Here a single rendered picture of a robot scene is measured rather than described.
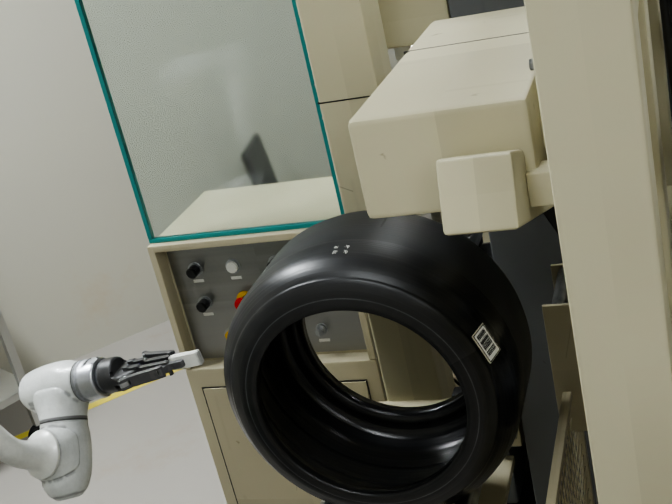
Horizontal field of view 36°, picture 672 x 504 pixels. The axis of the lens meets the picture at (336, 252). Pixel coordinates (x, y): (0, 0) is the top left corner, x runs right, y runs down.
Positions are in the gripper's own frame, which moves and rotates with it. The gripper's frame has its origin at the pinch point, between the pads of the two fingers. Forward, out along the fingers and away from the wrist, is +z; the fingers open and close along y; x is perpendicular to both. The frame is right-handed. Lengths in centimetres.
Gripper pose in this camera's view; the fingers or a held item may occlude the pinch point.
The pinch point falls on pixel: (186, 359)
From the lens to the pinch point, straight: 216.8
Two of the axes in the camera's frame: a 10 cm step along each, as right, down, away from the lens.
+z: 9.0, -2.1, -3.8
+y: 2.7, -4.2, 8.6
